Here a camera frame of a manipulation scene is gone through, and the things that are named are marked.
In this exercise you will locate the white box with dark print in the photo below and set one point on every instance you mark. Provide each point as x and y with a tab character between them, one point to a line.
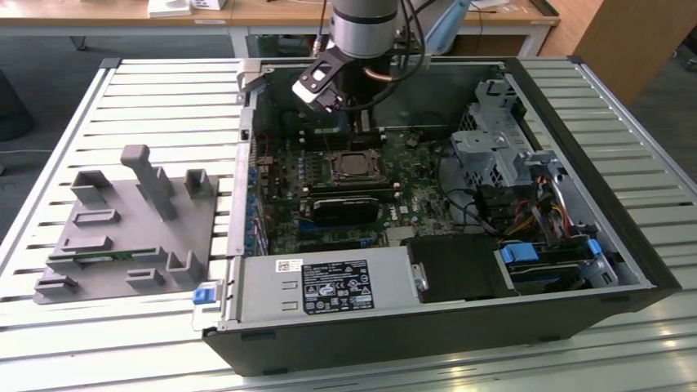
209	4

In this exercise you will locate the hard disk in blue carrier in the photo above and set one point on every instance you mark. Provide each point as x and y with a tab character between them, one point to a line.
517	254

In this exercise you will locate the silver power supply unit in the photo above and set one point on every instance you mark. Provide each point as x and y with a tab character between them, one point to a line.
261	286

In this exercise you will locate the blue case latch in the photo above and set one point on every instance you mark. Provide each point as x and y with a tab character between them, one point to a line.
203	295

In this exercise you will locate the silver CPU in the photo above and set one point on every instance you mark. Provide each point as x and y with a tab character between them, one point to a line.
354	165

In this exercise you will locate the black PC case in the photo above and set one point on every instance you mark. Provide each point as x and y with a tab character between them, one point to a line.
381	347

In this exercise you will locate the silver metal latch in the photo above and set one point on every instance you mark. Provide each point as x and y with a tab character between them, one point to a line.
418	277

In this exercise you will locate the white cardboard box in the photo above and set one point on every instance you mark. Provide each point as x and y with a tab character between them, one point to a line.
167	8

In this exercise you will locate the green RAM stick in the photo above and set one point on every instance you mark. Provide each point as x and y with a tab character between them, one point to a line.
117	256

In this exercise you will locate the metal locking lever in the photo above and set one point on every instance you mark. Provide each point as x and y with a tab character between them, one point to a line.
327	147

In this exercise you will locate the wooden cabinet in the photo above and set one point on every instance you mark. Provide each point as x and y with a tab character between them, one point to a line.
626	41

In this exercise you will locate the silver drive cage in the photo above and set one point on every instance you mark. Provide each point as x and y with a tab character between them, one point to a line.
489	141

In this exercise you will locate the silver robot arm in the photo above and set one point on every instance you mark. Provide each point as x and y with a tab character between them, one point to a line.
363	28

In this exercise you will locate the black plastic shroud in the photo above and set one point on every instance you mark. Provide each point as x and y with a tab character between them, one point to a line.
462	265

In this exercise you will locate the silver chipset heatsink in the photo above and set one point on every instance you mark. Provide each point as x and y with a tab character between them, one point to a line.
401	236

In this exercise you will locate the grey parts rack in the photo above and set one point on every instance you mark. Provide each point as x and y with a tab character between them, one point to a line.
135	228

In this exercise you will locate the green motherboard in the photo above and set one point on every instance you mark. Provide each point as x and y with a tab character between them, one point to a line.
421	192

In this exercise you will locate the black graphics card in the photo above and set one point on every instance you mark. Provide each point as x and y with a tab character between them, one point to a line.
342	210

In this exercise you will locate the CPU socket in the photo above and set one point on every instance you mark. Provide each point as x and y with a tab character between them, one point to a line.
333	182

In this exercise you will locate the black expansion slot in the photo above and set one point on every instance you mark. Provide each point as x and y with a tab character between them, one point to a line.
326	246

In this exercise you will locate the blue plastic clip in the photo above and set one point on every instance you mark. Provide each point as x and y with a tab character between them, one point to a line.
593	249

